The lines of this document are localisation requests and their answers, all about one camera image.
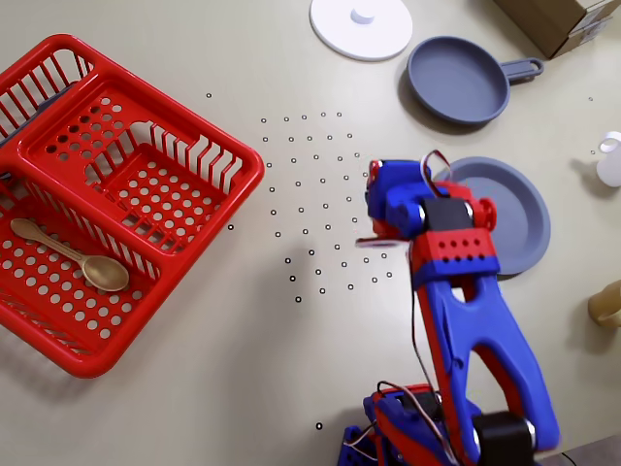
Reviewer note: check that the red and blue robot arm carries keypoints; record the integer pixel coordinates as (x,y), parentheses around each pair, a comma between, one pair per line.
(446,310)

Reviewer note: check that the grey plastic frying pan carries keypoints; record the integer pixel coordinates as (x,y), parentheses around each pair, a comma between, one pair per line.
(456,77)

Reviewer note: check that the grey plastic plate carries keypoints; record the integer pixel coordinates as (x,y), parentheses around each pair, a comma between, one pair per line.
(519,218)

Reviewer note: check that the brown cardboard box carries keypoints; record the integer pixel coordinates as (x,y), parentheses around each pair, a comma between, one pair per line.
(548,19)

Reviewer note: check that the white plastic jug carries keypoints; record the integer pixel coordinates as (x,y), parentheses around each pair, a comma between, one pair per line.
(612,167)

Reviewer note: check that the red plastic dish basket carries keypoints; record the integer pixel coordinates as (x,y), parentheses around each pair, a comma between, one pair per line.
(242,160)

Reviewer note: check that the white round lid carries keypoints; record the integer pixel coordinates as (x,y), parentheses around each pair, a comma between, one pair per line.
(339,29)

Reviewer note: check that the wooden spoon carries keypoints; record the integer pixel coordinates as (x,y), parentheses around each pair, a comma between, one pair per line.
(104,274)

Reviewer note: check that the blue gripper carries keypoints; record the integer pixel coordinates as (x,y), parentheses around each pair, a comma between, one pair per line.
(377,226)

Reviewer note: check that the beige plastic cup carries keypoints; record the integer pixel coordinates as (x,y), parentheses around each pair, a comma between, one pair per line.
(609,303)

